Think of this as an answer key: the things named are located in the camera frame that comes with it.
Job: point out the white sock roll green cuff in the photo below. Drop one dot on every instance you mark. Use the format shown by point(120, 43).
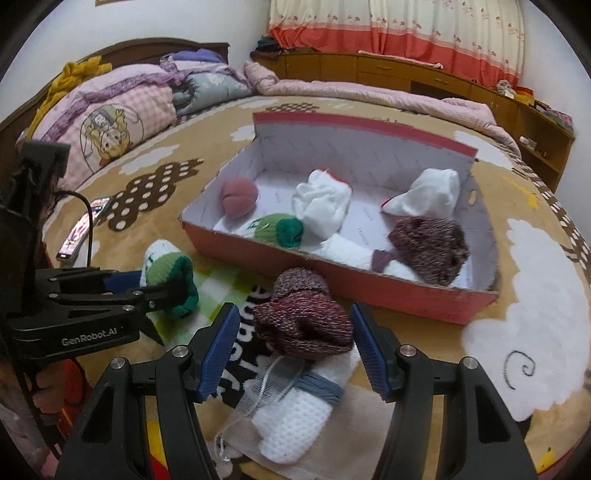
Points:
point(164, 265)

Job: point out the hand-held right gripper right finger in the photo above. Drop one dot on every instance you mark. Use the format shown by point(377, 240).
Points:
point(369, 353)

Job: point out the white towel roll grey-blue band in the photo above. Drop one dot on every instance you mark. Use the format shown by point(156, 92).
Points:
point(300, 410)

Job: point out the cream and red curtain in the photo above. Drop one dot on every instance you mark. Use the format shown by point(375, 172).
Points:
point(397, 32)

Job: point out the dark wooden headboard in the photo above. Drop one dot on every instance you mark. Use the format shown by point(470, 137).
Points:
point(138, 48)

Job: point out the green checkered printed cloth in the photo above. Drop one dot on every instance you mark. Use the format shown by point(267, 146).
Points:
point(221, 284)

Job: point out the person's left hand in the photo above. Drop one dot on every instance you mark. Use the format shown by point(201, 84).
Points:
point(46, 387)

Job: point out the plain white sock roll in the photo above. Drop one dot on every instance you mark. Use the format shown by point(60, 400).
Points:
point(427, 194)

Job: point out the yellow cloth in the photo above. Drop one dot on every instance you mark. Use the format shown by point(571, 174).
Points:
point(78, 74)

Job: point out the pink cardboard box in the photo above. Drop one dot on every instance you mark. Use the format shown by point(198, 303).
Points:
point(452, 309)

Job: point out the light green lettered sock roll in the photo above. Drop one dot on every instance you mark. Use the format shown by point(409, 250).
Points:
point(277, 228)

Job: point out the white towel roll maroon band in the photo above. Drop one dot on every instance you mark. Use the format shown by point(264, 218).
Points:
point(355, 256)

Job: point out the maroon knitted sock roll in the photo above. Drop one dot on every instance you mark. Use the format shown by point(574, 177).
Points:
point(304, 323)
point(429, 249)

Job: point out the wall picture frame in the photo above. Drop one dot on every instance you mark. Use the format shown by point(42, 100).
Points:
point(117, 2)

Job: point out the grey-blue folded quilt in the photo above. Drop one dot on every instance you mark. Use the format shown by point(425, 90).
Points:
point(207, 87)

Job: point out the pink sock ball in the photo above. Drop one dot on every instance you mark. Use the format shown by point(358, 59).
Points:
point(238, 196)

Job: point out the purple cloth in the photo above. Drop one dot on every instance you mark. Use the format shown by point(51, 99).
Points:
point(194, 56)

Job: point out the pink cartoon pillow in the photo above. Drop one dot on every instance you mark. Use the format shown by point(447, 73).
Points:
point(115, 115)

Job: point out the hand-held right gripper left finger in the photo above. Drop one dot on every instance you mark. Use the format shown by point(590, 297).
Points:
point(217, 353)

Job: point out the white sock roll red trim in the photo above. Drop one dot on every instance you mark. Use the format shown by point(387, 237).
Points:
point(323, 201)

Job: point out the dark clothes pile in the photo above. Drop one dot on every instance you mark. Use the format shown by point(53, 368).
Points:
point(268, 44)

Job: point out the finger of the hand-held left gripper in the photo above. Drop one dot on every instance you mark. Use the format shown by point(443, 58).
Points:
point(157, 295)
point(120, 280)

